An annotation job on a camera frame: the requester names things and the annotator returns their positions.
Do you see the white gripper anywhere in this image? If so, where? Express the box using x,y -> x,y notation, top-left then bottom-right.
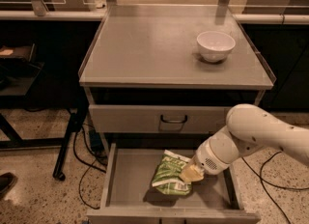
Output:
180,126 -> 239,183

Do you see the green jalapeno chip bag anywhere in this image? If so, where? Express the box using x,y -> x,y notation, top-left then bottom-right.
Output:
152,150 -> 192,196

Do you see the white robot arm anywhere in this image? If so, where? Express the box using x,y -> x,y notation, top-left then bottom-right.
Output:
180,104 -> 309,183

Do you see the open grey lower drawer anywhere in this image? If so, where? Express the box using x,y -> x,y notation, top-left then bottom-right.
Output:
87,144 -> 260,224

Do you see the grey drawer cabinet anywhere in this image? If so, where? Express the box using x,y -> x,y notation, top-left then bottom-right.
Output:
78,3 -> 277,224

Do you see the closed grey upper drawer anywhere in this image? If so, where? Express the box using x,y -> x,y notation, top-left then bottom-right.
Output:
89,104 -> 230,134

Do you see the white ceramic bowl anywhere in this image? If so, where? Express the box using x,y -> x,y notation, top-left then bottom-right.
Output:
196,31 -> 236,63

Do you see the dark shoe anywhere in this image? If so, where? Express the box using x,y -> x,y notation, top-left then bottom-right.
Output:
0,172 -> 17,198

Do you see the black drawer handle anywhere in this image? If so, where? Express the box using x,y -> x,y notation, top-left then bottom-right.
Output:
160,115 -> 188,125

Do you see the black floor cable right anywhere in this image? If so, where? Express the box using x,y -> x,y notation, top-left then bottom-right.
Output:
240,150 -> 309,224

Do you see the black floor cable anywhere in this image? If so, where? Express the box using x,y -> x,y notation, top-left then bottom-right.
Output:
240,150 -> 309,224
72,123 -> 108,210

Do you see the black floor cable left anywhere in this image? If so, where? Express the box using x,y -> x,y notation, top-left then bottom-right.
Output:
72,123 -> 108,210

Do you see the black desk frame left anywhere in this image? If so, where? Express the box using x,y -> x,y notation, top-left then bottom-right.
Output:
0,42 -> 90,182

